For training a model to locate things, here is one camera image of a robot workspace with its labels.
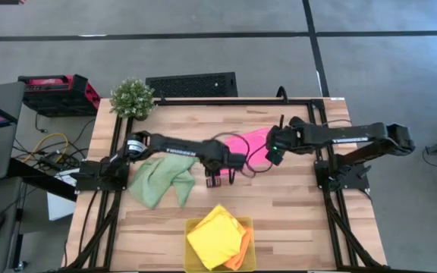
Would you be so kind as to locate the small potted green plant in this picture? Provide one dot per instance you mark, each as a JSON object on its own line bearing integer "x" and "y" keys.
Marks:
{"x": 131, "y": 98}

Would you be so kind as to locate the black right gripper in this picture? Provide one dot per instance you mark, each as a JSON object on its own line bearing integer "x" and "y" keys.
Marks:
{"x": 287, "y": 136}

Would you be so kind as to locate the yellow microfiber towel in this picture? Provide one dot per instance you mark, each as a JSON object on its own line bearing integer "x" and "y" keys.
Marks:
{"x": 214, "y": 237}

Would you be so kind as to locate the yellow translucent plastic tray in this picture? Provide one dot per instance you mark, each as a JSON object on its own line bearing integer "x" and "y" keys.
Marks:
{"x": 192, "y": 262}

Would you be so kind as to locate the white paper sheet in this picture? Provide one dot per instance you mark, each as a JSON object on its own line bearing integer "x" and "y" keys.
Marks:
{"x": 59, "y": 206}

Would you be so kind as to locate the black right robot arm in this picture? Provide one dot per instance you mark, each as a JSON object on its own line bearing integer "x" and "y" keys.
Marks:
{"x": 347, "y": 134}

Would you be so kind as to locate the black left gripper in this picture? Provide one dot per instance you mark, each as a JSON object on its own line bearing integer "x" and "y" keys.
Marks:
{"x": 220, "y": 157}

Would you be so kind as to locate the green microfiber towel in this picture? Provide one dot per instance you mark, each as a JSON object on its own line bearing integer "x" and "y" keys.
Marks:
{"x": 154, "y": 182}

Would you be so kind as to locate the pink microfiber towel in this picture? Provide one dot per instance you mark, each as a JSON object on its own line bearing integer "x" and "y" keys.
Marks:
{"x": 256, "y": 146}

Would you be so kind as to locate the orange microfiber towel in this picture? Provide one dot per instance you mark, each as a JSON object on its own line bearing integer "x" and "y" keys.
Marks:
{"x": 243, "y": 250}

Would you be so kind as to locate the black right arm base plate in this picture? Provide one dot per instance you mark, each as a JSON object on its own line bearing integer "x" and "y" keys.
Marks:
{"x": 359, "y": 182}

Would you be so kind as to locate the black aluminium table frame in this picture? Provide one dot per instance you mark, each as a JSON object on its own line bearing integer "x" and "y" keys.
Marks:
{"x": 218, "y": 102}

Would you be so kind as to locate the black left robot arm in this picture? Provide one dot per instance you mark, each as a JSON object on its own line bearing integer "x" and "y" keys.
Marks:
{"x": 177, "y": 148}

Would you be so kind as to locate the black curved hook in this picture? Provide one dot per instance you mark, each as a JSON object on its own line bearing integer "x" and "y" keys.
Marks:
{"x": 282, "y": 93}

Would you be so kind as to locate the red and black case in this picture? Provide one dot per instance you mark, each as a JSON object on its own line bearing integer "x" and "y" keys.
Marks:
{"x": 59, "y": 96}

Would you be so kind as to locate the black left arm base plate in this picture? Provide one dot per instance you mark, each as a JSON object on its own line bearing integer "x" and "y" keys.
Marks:
{"x": 89, "y": 182}

